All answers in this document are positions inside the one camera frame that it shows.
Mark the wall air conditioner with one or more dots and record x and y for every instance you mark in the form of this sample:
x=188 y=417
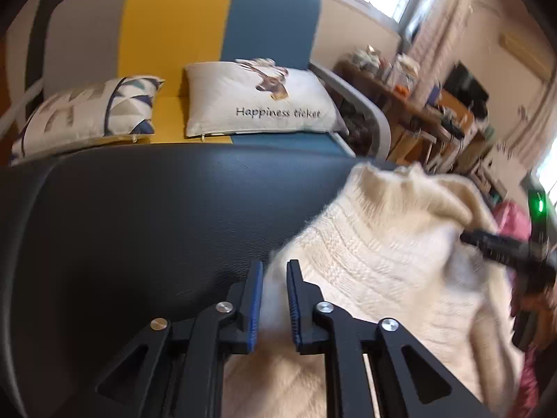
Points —
x=522 y=52

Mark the pink quilt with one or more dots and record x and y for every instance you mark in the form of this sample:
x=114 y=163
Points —
x=509 y=217

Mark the black upright post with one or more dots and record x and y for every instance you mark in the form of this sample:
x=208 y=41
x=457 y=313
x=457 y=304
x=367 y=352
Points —
x=39 y=30

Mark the white deer print pillow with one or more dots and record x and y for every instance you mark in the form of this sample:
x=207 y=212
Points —
x=226 y=100

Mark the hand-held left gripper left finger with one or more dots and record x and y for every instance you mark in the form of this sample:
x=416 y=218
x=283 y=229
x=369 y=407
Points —
x=256 y=305

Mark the black television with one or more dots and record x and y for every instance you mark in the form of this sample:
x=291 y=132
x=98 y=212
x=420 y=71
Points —
x=465 y=82

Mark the geometric print pillow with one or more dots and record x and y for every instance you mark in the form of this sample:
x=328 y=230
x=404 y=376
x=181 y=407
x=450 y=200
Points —
x=74 y=109

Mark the grey yellow blue sofa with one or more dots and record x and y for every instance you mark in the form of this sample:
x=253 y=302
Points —
x=270 y=17

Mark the cream knit sweater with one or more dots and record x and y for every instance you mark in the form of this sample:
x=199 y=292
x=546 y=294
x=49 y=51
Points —
x=370 y=248

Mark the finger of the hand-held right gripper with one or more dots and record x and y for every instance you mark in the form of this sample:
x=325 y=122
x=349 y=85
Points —
x=491 y=246

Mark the beige patterned curtain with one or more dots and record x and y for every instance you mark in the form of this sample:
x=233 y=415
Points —
x=435 y=43
x=535 y=130

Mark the wooden desk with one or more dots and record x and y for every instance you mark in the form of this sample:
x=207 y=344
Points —
x=391 y=96

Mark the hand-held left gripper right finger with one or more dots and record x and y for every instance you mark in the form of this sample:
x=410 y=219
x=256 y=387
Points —
x=292 y=305

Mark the small barred window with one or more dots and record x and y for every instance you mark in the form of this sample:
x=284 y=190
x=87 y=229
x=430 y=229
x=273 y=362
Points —
x=549 y=174

